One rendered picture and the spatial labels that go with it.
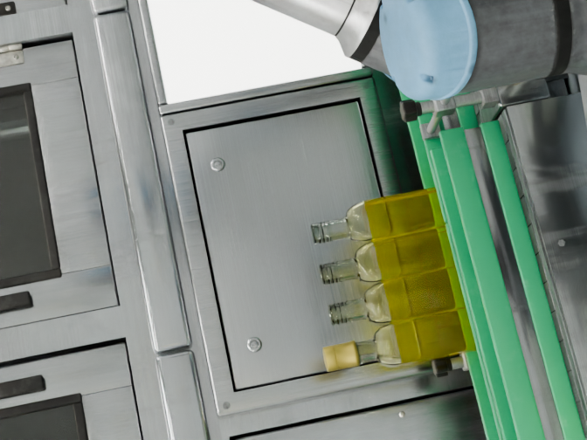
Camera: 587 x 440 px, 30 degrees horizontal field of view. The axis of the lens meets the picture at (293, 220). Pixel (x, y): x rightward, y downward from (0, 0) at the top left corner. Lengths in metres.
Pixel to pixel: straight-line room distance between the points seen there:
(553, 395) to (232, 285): 0.51
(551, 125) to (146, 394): 0.69
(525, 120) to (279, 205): 0.42
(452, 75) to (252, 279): 0.72
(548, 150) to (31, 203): 0.79
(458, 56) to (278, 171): 0.74
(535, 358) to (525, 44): 0.52
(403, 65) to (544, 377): 0.52
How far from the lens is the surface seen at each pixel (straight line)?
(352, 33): 1.12
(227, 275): 1.63
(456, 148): 1.43
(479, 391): 1.54
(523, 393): 1.38
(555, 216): 1.42
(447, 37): 0.97
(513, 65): 1.00
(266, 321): 1.62
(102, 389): 1.66
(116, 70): 1.75
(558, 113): 1.46
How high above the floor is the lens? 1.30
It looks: 5 degrees down
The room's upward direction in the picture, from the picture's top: 101 degrees counter-clockwise
